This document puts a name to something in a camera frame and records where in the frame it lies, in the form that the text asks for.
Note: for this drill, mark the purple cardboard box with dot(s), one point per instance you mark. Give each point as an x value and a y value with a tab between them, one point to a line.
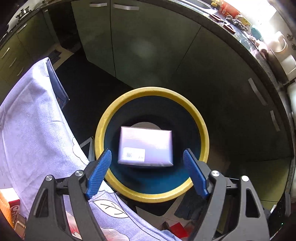
145	147

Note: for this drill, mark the orange foam net sleeve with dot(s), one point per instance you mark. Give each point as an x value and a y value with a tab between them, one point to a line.
5	208

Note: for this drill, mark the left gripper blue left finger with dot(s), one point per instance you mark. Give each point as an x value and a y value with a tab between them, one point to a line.
95	173

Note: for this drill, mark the red white small carton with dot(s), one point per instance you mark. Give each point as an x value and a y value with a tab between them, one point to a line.
15	208

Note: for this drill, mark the purple floral tablecloth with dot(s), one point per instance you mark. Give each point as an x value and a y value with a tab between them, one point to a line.
36	141

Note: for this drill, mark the green kitchen cabinets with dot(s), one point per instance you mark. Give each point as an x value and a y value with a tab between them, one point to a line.
171	44

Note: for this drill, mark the yellow rimmed blue trash bin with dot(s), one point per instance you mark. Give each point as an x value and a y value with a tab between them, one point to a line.
155	108

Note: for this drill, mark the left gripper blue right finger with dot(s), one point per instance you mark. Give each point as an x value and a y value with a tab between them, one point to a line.
198	179

